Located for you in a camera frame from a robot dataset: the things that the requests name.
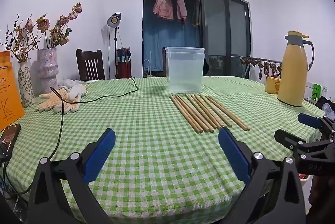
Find green carton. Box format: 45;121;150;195
311;83;323;102

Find dried rose stems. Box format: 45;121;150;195
25;3;82;49

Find dried thin branches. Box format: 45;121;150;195
0;13;40;63

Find orange box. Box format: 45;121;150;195
0;51;25;131

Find large pink hanging jacket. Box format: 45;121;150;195
153;0;174;21

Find studio lamp on stand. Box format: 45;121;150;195
107;13;122;80

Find pink textured vase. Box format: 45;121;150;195
37;48;58;95

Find green checked tablecloth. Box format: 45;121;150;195
0;76;327;224

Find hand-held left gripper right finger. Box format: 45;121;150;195
218;127;307;224

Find black smartphone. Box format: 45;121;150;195
0;123;21;162

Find green potted plant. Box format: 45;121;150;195
208;55;231;76

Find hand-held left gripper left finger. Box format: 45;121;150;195
27;128;116;224

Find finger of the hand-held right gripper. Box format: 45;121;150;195
298;113;335;141
274;129;309;152

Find small floral ceramic vase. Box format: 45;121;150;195
18;62;35;108

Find white crumpled cloth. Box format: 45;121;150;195
63;79;88;97

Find clear plastic container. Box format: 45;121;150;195
165;46;205;94

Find black framed sliding glass door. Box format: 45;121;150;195
143;0;252;79

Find row of hanging dried sausages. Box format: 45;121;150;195
239;57;282;80

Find beige knit work glove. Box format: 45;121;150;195
39;88;79;104
35;100;80;115

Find small pink hanging jacket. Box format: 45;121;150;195
176;0;187;25

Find yellow mug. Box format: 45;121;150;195
264;76;282;94

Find dark cloth pile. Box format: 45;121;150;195
315;95;335;120

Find black cable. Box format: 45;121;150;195
0;78;140;196

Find dark wooden chair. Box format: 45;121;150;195
76;49;106;81

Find blue curtain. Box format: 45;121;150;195
143;20;201;71

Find set of wooden chopsticks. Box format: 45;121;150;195
170;94;250;133

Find red cylindrical stand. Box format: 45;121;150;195
116;47;131;80

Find yellow thermos jug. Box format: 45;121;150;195
277;30;314;107

